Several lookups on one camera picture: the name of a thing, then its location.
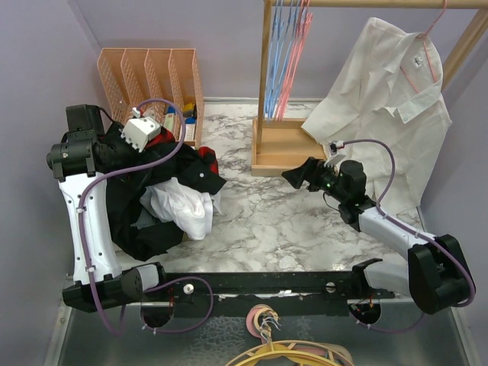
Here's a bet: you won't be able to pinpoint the white crumpled shirt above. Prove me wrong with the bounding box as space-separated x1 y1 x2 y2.
140 178 221 240

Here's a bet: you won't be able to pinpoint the peach file organizer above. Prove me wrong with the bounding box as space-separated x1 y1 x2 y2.
97 48 204 149

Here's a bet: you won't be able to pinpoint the red black plaid shirt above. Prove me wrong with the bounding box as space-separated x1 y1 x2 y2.
146 127 219 174

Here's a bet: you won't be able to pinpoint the black mounting rail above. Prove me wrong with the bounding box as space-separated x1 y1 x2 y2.
143 271 394 319

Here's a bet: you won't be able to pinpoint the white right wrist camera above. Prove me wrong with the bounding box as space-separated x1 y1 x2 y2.
324 140 346 167

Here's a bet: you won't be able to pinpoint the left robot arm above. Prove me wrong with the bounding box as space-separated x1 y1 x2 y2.
47 104 169 313

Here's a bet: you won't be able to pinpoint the blue hanger bundle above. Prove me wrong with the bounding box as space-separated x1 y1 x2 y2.
264 1 303 123

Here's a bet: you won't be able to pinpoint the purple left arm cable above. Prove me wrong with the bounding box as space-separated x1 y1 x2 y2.
77 98 214 337

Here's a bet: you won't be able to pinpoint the boxes in organizer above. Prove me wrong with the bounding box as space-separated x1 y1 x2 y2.
136 102 198 143

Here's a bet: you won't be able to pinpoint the pink hanger pile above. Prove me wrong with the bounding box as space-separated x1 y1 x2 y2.
246 304 354 365

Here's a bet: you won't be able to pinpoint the white hanging shirt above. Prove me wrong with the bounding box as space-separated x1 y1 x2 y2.
302 18 451 214

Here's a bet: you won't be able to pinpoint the yellow hanger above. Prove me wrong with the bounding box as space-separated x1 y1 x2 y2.
226 337 334 365

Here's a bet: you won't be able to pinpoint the black button shirt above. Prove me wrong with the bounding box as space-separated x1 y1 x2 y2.
95 126 226 262

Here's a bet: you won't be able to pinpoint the pink hanger bundle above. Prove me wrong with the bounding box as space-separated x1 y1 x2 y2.
274 1 313 120

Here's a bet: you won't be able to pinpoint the wooden clothes rack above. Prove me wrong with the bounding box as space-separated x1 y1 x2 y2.
251 0 487 177

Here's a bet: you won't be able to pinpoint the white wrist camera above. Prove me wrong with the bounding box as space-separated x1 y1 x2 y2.
324 140 346 167
120 108 161 153

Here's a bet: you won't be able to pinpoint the pink hanger holding shirt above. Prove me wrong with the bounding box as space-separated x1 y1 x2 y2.
417 0 448 83

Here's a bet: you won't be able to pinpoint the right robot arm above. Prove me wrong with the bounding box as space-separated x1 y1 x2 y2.
282 157 476 315

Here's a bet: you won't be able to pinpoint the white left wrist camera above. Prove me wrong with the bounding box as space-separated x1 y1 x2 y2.
120 108 161 153

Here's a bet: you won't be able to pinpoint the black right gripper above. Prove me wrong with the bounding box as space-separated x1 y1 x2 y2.
283 156 348 203

